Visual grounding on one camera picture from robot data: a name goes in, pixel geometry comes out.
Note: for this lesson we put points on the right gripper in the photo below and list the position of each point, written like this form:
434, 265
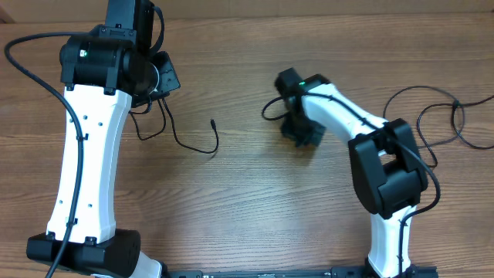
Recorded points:
289, 131

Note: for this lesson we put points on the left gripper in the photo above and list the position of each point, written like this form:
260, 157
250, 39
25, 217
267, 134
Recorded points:
170, 80

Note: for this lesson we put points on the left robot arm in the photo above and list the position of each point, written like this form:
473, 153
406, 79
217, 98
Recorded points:
108, 71

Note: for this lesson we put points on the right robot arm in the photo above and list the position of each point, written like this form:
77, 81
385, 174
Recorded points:
385, 165

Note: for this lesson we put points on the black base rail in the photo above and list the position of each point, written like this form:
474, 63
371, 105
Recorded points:
266, 274

